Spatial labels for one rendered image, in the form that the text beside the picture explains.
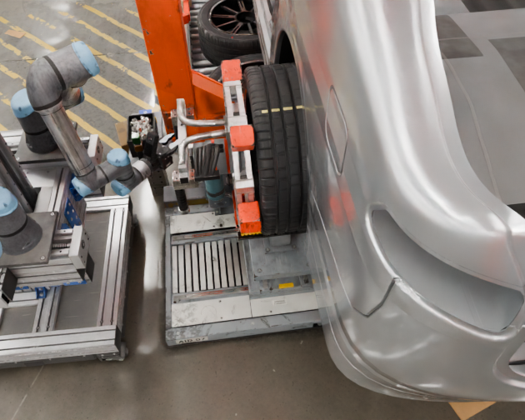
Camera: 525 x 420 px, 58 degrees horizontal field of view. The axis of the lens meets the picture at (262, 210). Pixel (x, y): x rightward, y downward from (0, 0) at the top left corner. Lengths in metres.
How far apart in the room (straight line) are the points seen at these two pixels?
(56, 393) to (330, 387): 1.25
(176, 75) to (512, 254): 1.67
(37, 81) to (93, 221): 1.15
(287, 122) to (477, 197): 0.92
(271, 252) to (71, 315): 0.97
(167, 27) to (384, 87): 1.29
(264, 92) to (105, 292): 1.25
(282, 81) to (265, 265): 0.97
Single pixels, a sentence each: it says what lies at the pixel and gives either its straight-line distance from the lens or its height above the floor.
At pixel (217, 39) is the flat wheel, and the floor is 0.49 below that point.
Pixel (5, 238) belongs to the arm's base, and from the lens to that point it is 1.81.
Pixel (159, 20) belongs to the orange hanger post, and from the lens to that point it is 2.03.
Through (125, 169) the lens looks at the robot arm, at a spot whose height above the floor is 0.91.
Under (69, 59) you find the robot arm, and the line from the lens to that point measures 1.67.
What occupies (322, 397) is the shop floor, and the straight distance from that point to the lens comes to 2.30.
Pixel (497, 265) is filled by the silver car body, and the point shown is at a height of 1.57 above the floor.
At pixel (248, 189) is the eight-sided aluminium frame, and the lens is 1.64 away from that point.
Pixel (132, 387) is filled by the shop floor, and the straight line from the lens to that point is 2.39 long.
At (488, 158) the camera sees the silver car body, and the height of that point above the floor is 0.96.
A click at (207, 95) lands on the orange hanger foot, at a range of 2.27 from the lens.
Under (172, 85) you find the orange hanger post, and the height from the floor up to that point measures 0.89.
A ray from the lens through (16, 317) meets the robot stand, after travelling 2.48.
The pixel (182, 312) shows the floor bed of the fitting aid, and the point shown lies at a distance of 2.39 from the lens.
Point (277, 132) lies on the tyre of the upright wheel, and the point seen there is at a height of 1.12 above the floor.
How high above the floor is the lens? 2.20
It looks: 52 degrees down
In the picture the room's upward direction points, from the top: 1 degrees counter-clockwise
